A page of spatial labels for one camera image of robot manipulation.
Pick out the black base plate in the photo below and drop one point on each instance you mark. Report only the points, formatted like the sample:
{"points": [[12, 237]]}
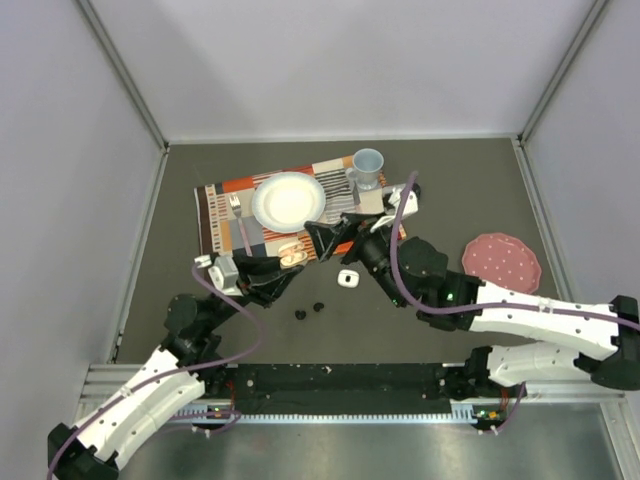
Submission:
{"points": [[349, 389]]}

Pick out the fork with pink handle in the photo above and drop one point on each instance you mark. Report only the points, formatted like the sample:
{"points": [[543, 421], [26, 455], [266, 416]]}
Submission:
{"points": [[236, 208]]}

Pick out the white paper plate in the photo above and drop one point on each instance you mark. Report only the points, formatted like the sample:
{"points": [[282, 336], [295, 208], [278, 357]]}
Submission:
{"points": [[286, 201]]}

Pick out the light blue mug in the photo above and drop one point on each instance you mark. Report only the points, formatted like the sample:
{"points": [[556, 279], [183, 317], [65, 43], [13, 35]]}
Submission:
{"points": [[366, 166]]}

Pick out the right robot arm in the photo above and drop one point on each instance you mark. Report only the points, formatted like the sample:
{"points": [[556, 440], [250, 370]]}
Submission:
{"points": [[599, 342]]}

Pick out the white earbud charging case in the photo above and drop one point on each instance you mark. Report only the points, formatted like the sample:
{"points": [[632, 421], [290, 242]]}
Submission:
{"points": [[348, 278]]}

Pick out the pink dotted plate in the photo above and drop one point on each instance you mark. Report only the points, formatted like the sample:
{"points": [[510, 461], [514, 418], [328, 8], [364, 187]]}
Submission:
{"points": [[503, 260]]}

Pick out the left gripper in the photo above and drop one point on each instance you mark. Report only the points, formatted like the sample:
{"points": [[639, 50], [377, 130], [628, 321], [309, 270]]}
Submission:
{"points": [[262, 280]]}

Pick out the knife with pink handle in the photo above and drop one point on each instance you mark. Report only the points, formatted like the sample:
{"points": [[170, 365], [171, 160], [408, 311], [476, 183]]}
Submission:
{"points": [[357, 199]]}

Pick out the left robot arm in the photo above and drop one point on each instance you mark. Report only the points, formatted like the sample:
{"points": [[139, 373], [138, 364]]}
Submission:
{"points": [[180, 370]]}

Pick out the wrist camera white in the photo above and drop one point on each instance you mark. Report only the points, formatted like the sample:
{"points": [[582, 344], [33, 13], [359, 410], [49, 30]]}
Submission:
{"points": [[391, 196], [218, 274]]}

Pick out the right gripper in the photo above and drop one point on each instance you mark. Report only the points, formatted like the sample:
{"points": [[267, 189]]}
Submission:
{"points": [[327, 237]]}

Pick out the beige earbud case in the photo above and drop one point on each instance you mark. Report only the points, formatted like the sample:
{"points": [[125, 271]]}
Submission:
{"points": [[292, 254]]}

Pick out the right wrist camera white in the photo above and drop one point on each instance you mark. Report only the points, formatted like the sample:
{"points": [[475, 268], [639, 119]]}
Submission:
{"points": [[391, 196]]}

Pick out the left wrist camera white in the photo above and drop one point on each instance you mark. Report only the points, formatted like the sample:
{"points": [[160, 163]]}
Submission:
{"points": [[218, 274]]}

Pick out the aluminium frame rail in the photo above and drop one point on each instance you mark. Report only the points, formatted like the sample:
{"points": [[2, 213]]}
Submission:
{"points": [[483, 414]]}

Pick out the patchwork placemat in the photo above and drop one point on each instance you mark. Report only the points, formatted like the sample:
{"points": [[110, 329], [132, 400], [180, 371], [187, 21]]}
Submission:
{"points": [[218, 228]]}

